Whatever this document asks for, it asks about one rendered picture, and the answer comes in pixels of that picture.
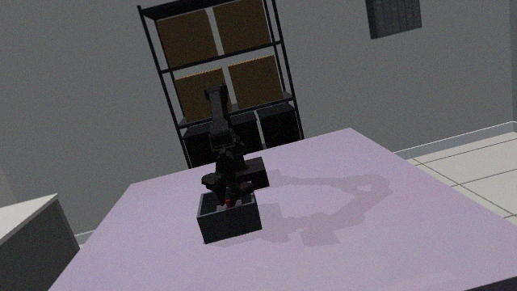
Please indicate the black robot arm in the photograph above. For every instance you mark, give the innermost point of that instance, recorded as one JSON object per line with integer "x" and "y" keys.
{"x": 230, "y": 149}

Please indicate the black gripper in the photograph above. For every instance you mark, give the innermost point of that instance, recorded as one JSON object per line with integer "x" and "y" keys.
{"x": 238, "y": 189}

